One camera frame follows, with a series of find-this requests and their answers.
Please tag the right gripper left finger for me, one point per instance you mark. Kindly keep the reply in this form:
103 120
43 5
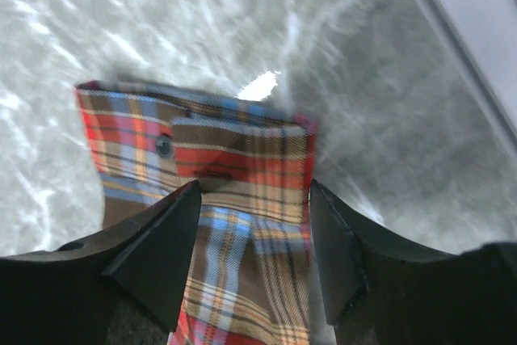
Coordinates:
122 285

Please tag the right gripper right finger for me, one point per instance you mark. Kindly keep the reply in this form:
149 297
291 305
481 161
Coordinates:
381 288

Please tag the aluminium side rail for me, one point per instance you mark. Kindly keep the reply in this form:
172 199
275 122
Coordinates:
481 35

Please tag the red brown plaid shirt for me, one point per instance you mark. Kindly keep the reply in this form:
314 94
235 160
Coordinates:
248 282

